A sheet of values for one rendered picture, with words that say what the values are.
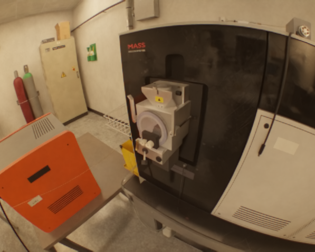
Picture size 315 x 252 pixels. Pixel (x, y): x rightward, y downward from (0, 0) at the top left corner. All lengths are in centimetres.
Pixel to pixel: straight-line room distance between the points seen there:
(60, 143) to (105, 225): 112
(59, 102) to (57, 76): 59
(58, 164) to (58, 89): 279
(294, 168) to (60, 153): 75
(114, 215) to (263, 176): 139
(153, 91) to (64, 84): 311
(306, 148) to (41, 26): 397
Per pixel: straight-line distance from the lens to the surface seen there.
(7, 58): 364
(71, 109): 349
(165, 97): 29
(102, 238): 151
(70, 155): 62
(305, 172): 42
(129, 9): 207
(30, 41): 367
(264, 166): 39
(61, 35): 344
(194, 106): 35
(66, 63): 336
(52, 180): 65
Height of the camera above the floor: 138
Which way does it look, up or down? 31 degrees down
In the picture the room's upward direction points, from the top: 3 degrees counter-clockwise
